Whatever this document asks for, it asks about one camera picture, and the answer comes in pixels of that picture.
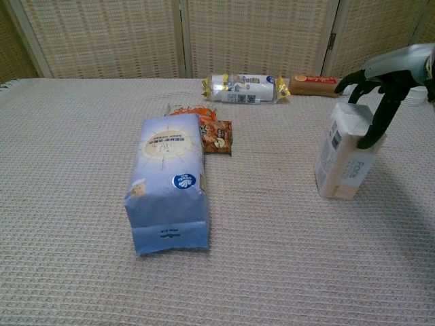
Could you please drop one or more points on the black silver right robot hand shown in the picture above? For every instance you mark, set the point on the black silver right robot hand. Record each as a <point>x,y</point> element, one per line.
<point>397,68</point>

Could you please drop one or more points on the pink tissue pack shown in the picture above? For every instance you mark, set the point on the pink tissue pack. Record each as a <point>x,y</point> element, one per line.
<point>343,153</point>

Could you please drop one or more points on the brown bottle with red label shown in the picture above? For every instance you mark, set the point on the brown bottle with red label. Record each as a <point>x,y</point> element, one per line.
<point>307,85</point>

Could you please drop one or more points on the woven folding screen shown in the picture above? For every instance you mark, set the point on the woven folding screen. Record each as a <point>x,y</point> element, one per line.
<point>255,37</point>

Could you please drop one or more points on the white pack with yellow ends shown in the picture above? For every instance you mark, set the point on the white pack with yellow ends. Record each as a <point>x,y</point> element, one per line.
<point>244,88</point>

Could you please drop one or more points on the brown orange snack packet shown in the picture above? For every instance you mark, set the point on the brown orange snack packet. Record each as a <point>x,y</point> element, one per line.
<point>217,137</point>

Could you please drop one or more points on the beige woven tablecloth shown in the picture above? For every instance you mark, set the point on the beige woven tablecloth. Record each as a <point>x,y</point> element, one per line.
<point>272,237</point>

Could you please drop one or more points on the orange white snack packet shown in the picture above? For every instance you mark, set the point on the orange white snack packet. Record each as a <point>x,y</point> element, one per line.
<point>190,110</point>

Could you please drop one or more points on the blue paper bag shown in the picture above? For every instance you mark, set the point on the blue paper bag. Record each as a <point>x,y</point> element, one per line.
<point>166,169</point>

